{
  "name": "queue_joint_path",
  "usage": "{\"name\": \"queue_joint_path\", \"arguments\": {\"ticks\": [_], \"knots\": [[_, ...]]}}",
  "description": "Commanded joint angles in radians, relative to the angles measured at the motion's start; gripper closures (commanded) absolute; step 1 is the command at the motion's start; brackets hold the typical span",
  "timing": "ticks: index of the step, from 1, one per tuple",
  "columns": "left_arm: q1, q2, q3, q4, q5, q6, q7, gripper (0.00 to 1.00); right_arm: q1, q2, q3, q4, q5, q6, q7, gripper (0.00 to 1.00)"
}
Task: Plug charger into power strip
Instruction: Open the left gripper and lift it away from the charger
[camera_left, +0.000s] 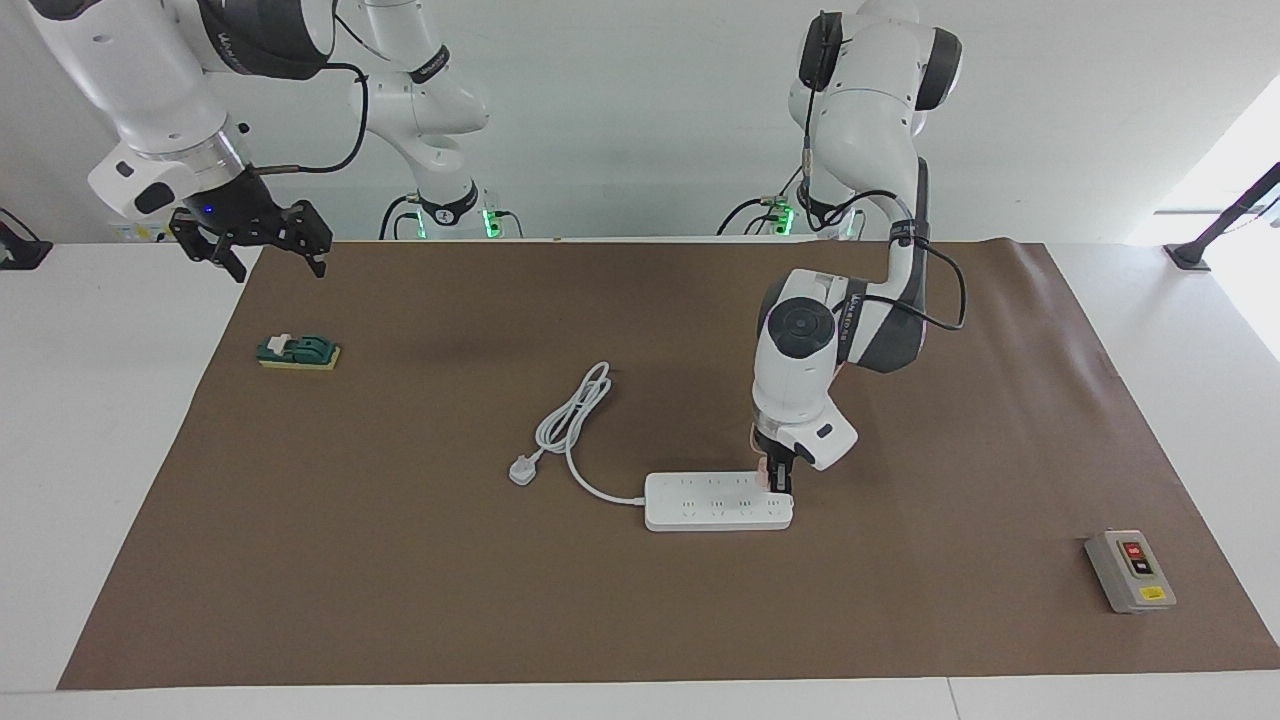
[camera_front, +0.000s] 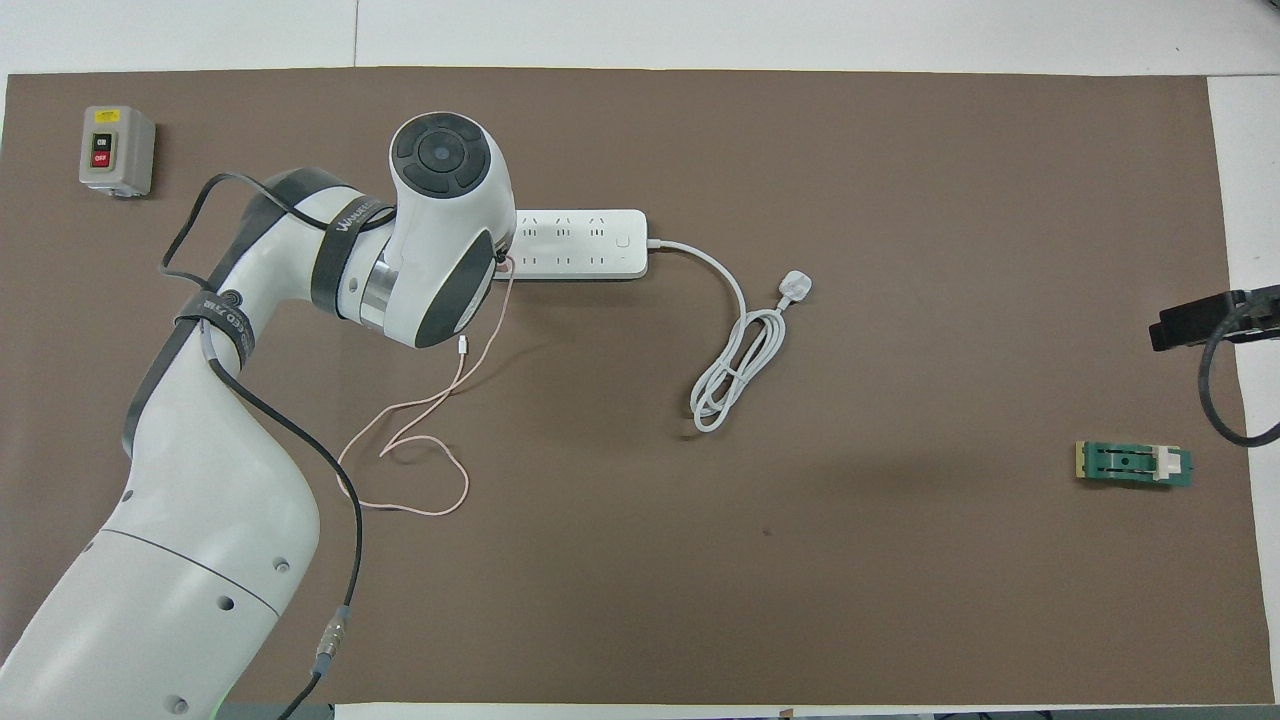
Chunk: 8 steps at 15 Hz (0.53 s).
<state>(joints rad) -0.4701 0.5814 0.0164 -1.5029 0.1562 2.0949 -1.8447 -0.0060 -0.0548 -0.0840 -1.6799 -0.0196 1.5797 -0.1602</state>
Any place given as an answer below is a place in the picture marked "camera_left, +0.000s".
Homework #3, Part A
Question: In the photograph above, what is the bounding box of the black arm base cable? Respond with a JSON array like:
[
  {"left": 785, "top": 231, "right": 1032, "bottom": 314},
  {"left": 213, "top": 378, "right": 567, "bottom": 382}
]
[
  {"left": 716, "top": 193, "right": 791, "bottom": 237},
  {"left": 378, "top": 193, "right": 421, "bottom": 241}
]

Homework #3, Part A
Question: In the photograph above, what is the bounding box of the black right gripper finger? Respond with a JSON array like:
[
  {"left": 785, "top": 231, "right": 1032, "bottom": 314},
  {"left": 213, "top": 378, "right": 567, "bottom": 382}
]
[
  {"left": 275, "top": 198, "right": 334, "bottom": 279},
  {"left": 168, "top": 208, "right": 248, "bottom": 284}
]

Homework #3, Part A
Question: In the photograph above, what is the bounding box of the green knife switch yellow base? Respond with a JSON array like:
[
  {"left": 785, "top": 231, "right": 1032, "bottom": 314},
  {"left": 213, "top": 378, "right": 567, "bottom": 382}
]
[{"left": 256, "top": 334, "right": 342, "bottom": 372}]

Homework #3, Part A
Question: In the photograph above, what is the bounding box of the black left arm base cable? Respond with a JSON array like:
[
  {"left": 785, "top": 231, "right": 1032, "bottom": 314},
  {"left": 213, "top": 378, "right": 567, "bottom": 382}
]
[{"left": 716, "top": 193, "right": 791, "bottom": 237}]

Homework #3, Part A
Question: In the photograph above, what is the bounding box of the black right arm base cable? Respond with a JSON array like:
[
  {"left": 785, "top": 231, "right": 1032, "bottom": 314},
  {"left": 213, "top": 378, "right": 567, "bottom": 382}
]
[{"left": 378, "top": 193, "right": 421, "bottom": 241}]

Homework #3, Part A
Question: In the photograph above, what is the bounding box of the brown table mat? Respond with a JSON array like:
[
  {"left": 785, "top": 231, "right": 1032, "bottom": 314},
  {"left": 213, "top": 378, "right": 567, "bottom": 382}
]
[{"left": 57, "top": 240, "right": 1280, "bottom": 691}]

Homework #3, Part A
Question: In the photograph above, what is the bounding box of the black table clamp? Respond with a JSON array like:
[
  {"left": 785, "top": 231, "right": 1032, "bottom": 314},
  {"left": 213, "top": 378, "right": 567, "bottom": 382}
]
[{"left": 0, "top": 207, "right": 53, "bottom": 271}]

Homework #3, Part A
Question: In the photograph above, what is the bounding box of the grey on off switch box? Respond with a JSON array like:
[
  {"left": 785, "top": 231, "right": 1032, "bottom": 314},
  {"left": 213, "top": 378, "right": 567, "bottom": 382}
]
[{"left": 1085, "top": 529, "right": 1178, "bottom": 614}]

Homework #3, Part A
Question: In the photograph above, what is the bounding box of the white power cord with plug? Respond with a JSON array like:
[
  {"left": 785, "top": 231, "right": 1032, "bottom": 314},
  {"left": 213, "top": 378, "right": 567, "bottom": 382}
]
[{"left": 508, "top": 362, "right": 649, "bottom": 506}]

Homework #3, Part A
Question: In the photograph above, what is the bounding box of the white power strip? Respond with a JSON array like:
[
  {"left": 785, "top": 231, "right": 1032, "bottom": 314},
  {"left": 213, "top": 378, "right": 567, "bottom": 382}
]
[{"left": 643, "top": 472, "right": 796, "bottom": 533}]

